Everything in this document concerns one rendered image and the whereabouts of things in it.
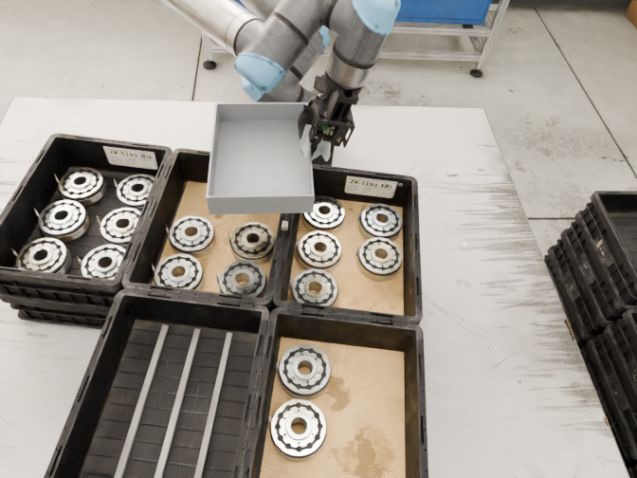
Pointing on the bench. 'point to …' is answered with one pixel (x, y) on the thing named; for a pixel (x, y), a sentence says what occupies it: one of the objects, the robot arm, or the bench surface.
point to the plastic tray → (258, 160)
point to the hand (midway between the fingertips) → (309, 151)
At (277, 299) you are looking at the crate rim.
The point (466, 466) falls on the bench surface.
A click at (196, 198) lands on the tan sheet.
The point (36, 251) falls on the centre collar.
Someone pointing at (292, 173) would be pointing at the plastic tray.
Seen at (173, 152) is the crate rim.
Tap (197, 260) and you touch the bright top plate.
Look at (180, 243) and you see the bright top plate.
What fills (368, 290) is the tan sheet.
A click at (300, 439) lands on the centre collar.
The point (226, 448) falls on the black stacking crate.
